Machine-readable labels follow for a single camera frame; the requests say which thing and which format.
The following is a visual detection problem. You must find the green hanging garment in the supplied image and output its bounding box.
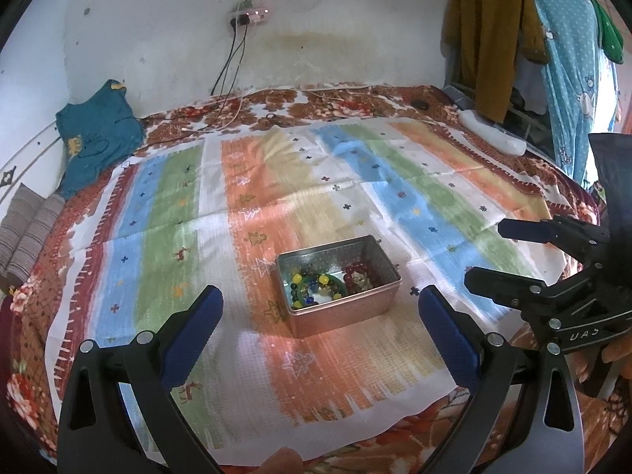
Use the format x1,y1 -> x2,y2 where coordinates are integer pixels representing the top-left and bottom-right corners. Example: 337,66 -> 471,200
587,0 -> 626,66

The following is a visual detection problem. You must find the mustard hanging garment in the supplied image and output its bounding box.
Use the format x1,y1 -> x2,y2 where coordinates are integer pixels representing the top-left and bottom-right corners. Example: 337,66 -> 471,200
441,0 -> 552,125

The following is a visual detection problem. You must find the striped printed blanket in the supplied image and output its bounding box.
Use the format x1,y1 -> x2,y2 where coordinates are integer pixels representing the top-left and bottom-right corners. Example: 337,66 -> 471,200
44,117 -> 568,465

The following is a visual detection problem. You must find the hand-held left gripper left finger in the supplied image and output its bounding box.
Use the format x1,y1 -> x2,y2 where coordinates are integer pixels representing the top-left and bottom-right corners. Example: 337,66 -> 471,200
58,285 -> 224,474

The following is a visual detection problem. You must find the blue printed hanging garment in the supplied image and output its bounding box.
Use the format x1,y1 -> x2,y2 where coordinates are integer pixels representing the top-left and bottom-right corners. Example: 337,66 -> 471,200
513,0 -> 622,189

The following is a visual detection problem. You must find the person's right hand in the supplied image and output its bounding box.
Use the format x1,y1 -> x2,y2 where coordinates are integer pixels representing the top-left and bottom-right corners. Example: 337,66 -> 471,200
575,340 -> 629,399

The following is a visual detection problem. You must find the teal shirt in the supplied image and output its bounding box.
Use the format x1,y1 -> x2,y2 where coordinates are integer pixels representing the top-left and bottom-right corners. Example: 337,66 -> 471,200
55,79 -> 147,199

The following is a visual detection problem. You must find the red beaded bracelet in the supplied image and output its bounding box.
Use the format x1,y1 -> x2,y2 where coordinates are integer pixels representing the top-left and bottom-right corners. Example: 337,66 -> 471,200
344,263 -> 382,293

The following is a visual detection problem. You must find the white oblong object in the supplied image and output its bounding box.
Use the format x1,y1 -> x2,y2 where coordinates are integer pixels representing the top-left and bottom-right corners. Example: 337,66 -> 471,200
457,109 -> 528,157

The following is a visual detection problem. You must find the yellow and brown beaded bracelet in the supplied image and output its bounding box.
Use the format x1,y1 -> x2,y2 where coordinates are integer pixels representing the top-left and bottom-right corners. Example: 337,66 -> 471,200
290,271 -> 345,307

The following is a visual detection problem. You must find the person's left hand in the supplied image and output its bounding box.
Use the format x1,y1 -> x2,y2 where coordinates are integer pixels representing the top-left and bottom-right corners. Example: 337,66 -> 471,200
261,447 -> 303,474

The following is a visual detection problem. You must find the black cable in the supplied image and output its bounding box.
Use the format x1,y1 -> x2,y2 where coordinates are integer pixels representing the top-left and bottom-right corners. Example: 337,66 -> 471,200
209,24 -> 248,105

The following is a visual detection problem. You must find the metal tin box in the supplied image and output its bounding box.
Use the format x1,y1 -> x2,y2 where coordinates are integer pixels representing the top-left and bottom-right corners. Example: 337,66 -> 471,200
275,235 -> 403,339

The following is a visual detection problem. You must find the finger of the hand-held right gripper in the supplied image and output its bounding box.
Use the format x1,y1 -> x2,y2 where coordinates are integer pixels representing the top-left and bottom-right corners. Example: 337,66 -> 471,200
498,216 -> 611,262
464,267 -> 562,320

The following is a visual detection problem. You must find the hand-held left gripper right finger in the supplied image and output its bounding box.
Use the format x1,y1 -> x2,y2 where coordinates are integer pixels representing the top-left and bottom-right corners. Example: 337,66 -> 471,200
419,285 -> 583,474

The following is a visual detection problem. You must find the grey striped folded cloth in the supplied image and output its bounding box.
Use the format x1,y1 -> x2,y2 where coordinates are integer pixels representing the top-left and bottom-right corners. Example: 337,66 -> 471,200
0,182 -> 68,283

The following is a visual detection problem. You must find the white power strip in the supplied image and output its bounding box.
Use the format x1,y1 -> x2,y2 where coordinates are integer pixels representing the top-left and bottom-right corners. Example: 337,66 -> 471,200
227,7 -> 270,28

